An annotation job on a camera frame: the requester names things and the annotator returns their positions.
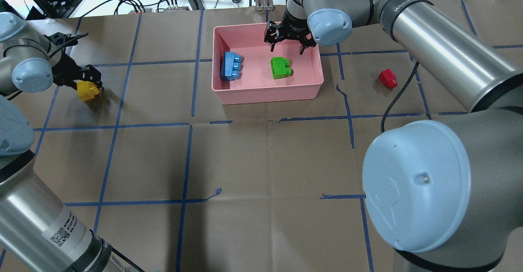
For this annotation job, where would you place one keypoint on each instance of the green toy block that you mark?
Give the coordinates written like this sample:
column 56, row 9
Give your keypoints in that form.
column 280, row 67

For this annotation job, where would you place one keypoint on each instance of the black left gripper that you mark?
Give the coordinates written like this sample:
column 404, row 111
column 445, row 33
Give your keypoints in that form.
column 64, row 72

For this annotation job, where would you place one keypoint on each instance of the pink plastic box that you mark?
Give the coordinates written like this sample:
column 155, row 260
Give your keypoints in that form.
column 256, row 83

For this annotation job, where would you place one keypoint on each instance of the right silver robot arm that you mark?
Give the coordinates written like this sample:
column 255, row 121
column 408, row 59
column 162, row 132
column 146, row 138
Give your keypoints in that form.
column 315, row 150

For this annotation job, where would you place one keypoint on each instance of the blue toy block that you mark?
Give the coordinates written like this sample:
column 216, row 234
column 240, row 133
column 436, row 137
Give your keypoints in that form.
column 231, row 66

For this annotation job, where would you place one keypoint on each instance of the yellow toy block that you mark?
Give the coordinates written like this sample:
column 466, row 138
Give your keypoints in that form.
column 86, row 90

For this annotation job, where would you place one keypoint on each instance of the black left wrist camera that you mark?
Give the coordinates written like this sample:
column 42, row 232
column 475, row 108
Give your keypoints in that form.
column 62, row 41

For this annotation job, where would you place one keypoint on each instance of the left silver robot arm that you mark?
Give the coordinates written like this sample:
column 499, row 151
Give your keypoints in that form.
column 35, row 224

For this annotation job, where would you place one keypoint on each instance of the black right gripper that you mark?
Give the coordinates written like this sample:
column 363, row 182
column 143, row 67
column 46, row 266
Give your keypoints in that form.
column 293, row 25

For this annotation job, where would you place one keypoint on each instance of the red toy block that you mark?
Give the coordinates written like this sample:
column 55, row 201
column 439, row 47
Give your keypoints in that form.
column 388, row 79

